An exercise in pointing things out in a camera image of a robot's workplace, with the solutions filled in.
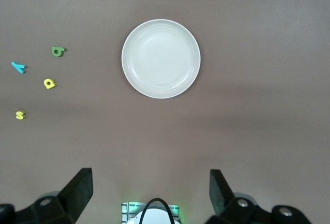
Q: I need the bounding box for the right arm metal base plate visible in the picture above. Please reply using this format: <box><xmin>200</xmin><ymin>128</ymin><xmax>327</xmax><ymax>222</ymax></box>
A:
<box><xmin>121</xmin><ymin>202</ymin><xmax>181</xmax><ymax>224</ymax></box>

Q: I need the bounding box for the green foam letter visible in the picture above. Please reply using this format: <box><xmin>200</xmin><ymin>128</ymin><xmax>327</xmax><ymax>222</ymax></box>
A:
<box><xmin>51</xmin><ymin>46</ymin><xmax>67</xmax><ymax>57</ymax></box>

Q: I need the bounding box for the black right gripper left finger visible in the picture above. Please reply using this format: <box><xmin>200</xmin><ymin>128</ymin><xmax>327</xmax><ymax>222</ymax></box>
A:
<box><xmin>0</xmin><ymin>167</ymin><xmax>93</xmax><ymax>224</ymax></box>

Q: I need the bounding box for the yellow foam letter a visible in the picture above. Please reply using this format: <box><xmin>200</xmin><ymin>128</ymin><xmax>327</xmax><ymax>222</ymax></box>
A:
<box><xmin>43</xmin><ymin>78</ymin><xmax>57</xmax><ymax>90</ymax></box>

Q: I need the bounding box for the beige round plate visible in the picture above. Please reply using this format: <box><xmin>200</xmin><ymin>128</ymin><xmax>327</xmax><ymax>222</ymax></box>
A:
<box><xmin>121</xmin><ymin>19</ymin><xmax>202</xmax><ymax>99</ymax></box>

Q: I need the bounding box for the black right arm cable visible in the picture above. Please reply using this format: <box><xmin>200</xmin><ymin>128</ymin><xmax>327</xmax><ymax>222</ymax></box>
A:
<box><xmin>140</xmin><ymin>197</ymin><xmax>174</xmax><ymax>224</ymax></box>

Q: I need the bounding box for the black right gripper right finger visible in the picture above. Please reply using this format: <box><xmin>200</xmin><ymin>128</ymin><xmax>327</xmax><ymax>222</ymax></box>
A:
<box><xmin>205</xmin><ymin>169</ymin><xmax>314</xmax><ymax>224</ymax></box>

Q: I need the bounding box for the teal foam letter y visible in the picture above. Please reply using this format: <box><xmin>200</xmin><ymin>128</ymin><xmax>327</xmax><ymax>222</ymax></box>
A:
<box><xmin>11</xmin><ymin>61</ymin><xmax>27</xmax><ymax>74</ymax></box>

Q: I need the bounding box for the brown table cover sheet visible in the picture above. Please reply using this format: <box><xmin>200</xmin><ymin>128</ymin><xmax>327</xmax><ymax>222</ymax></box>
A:
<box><xmin>0</xmin><ymin>0</ymin><xmax>330</xmax><ymax>224</ymax></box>

